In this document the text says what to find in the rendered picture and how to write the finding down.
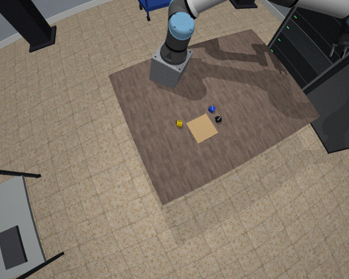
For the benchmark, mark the black die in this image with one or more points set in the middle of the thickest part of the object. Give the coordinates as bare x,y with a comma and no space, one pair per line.
218,119

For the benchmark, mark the blue die with white pips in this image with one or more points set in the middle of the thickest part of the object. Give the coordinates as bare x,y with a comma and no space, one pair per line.
211,109

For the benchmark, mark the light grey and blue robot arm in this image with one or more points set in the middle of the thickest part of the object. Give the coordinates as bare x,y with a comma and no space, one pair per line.
181,15

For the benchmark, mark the tan flat mat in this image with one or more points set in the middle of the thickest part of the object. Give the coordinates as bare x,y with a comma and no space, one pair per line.
202,128

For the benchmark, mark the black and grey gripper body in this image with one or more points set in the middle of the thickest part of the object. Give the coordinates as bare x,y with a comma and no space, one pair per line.
343,38

